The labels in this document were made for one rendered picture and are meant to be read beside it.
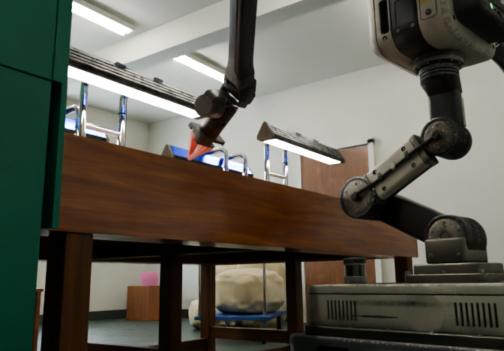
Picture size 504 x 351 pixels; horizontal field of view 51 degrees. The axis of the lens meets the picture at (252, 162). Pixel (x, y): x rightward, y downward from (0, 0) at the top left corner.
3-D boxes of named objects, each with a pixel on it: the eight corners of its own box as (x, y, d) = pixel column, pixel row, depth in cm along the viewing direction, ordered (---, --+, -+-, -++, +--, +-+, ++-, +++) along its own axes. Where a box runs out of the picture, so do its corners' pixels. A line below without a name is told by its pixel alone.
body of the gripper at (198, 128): (185, 126, 145) (201, 105, 142) (211, 133, 152) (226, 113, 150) (196, 141, 141) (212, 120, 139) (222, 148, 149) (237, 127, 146)
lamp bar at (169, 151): (253, 178, 290) (253, 164, 291) (172, 157, 241) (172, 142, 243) (242, 179, 294) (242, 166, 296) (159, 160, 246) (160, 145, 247)
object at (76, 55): (214, 115, 181) (214, 96, 183) (50, 57, 133) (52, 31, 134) (196, 120, 186) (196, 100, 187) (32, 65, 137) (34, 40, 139)
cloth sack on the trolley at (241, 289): (297, 311, 485) (295, 267, 493) (251, 316, 425) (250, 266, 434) (247, 310, 515) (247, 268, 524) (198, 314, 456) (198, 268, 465)
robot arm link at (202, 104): (258, 93, 140) (237, 75, 144) (234, 85, 130) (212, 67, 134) (233, 129, 144) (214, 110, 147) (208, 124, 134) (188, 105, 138)
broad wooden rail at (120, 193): (416, 257, 234) (413, 215, 238) (45, 229, 93) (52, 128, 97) (391, 258, 241) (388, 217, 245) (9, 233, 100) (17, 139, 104)
